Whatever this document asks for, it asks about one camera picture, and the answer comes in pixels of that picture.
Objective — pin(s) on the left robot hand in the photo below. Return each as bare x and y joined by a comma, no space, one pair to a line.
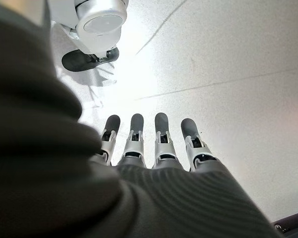
52,173

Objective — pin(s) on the dark equipment base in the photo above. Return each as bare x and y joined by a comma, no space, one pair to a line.
293,226

